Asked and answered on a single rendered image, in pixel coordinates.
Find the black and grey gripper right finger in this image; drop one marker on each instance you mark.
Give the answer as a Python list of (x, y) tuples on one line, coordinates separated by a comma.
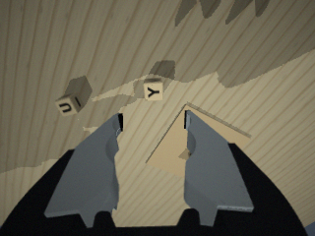
[(229, 190)]

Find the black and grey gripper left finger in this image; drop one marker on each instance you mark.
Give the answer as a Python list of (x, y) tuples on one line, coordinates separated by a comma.
[(67, 197)]

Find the tan mat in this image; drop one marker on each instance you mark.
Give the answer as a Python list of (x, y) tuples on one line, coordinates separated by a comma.
[(171, 153)]

